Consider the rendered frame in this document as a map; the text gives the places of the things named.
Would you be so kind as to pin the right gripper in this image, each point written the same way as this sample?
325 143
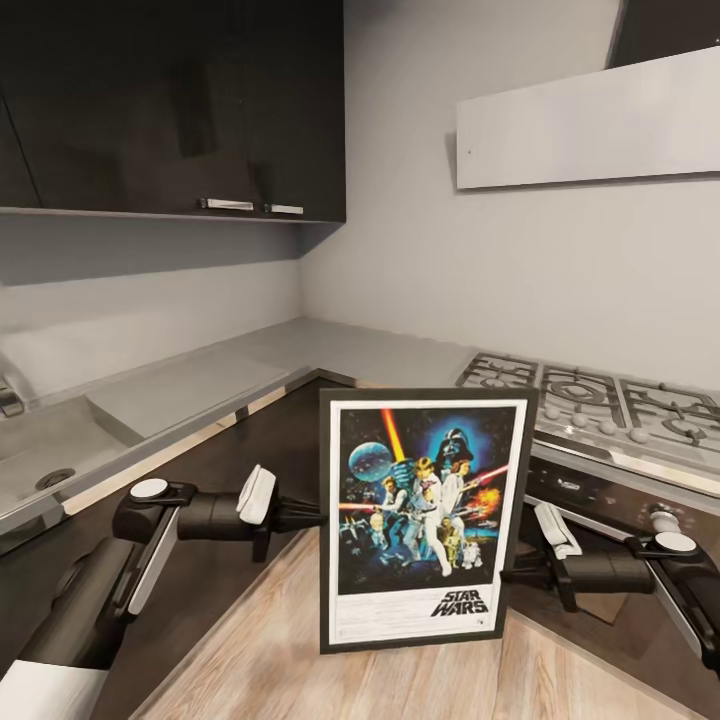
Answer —
590 572

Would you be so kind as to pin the poster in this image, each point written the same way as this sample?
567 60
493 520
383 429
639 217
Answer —
424 489

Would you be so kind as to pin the range hood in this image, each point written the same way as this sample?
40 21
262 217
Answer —
657 111

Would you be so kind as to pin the drop in sink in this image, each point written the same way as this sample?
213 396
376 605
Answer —
46 448

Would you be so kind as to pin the oven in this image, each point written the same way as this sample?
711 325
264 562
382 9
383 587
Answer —
602 505

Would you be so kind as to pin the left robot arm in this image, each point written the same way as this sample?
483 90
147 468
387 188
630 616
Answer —
62 669

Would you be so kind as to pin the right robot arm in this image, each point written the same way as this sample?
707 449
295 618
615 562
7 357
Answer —
671 565

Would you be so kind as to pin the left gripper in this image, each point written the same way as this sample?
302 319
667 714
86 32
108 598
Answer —
284 515

